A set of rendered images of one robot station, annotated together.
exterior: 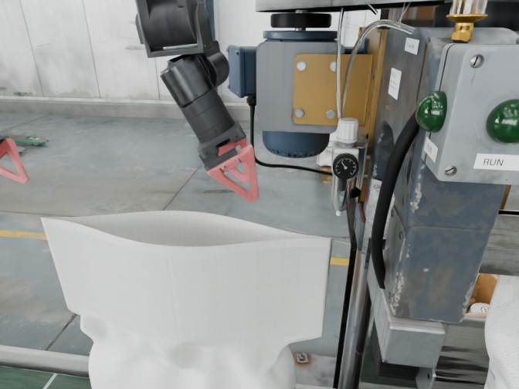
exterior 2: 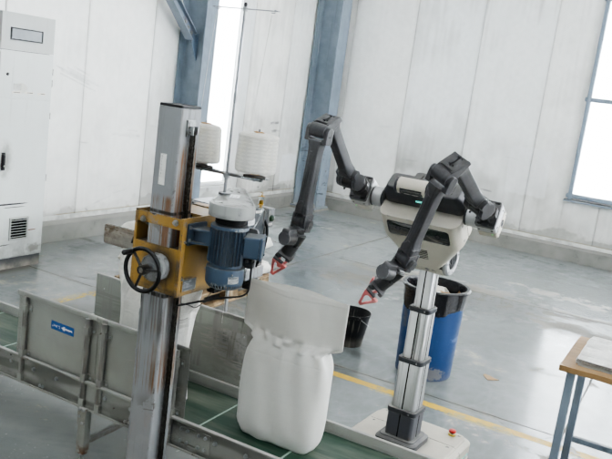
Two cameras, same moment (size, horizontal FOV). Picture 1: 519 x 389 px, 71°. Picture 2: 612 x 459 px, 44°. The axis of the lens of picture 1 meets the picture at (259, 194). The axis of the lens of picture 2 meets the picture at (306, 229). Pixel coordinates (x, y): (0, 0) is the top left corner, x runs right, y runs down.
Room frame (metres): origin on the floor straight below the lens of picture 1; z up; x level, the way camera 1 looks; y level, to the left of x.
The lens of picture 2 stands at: (3.38, 1.13, 1.89)
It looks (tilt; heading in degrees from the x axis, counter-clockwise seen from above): 11 degrees down; 199
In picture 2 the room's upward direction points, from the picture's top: 8 degrees clockwise
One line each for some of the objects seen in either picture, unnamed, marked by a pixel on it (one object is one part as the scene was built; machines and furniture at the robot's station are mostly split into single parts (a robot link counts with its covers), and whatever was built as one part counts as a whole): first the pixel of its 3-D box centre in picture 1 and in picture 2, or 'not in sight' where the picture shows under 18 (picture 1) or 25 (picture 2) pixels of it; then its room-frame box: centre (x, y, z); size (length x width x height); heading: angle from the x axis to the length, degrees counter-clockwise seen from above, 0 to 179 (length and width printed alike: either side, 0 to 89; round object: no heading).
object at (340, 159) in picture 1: (345, 166); not in sight; (0.49, -0.12, 1.16); 0.04 x 0.02 x 0.04; 82
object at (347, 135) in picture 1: (346, 171); not in sight; (0.51, -0.13, 1.14); 0.05 x 0.04 x 0.16; 172
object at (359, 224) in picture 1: (375, 226); not in sight; (0.52, -0.19, 1.04); 0.08 x 0.06 x 0.05; 172
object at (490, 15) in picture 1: (479, 17); not in sight; (0.43, -0.24, 1.35); 0.09 x 0.09 x 0.03
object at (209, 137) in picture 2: not in sight; (204, 142); (0.61, -0.33, 1.61); 0.15 x 0.14 x 0.17; 82
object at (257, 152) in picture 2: not in sight; (257, 153); (0.64, -0.07, 1.61); 0.17 x 0.17 x 0.17
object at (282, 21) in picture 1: (300, 21); (230, 220); (0.79, -0.08, 1.35); 0.12 x 0.12 x 0.04
